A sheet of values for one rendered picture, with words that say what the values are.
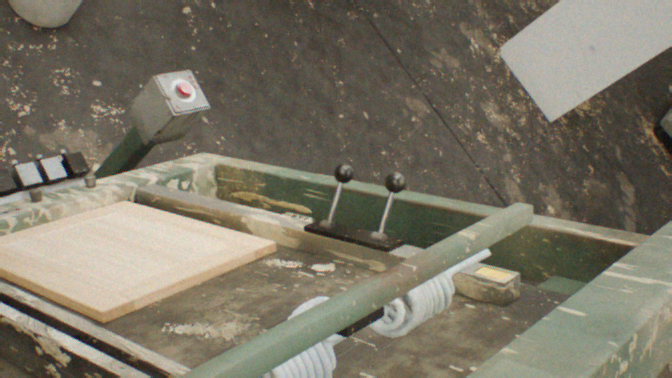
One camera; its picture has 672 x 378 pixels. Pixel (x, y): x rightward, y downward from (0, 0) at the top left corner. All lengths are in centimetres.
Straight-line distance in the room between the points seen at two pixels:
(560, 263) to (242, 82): 231
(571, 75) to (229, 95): 239
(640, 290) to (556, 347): 20
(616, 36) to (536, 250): 352
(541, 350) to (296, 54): 306
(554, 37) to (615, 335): 414
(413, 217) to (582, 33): 347
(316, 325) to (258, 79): 303
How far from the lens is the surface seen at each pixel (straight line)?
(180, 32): 350
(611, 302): 103
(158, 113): 202
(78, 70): 314
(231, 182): 194
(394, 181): 135
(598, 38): 492
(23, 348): 115
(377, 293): 64
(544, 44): 503
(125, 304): 127
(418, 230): 158
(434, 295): 81
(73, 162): 198
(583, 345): 91
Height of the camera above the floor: 238
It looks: 43 degrees down
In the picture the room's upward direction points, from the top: 53 degrees clockwise
